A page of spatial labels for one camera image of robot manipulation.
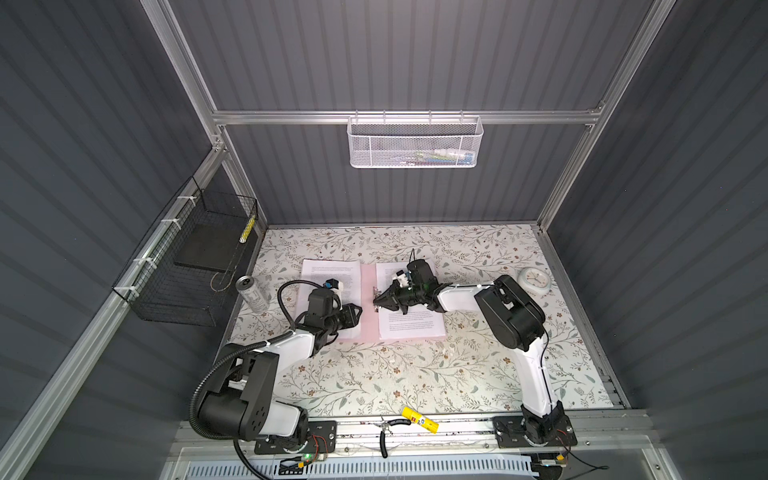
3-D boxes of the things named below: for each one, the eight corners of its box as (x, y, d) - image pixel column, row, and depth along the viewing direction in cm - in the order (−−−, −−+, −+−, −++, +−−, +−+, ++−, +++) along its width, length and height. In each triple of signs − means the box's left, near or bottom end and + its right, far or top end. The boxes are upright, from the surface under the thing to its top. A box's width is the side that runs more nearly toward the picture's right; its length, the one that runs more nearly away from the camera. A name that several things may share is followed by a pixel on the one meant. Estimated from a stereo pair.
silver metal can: (251, 314, 98) (232, 290, 86) (256, 300, 101) (238, 275, 90) (268, 314, 98) (252, 290, 86) (272, 300, 101) (257, 275, 90)
